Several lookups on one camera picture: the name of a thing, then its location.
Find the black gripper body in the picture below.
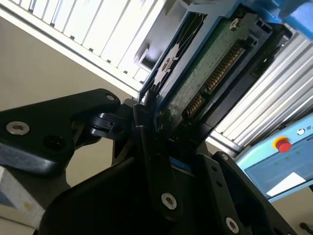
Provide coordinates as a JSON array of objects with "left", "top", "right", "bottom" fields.
[{"left": 39, "top": 156, "right": 221, "bottom": 235}]

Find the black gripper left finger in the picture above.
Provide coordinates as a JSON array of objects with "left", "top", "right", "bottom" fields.
[{"left": 0, "top": 89, "right": 184, "bottom": 221}]

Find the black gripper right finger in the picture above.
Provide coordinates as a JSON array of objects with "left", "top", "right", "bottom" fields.
[{"left": 171, "top": 122, "right": 295, "bottom": 235}]

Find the hard disk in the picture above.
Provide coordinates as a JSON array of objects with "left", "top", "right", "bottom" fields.
[{"left": 138, "top": 0, "right": 313, "bottom": 177}]

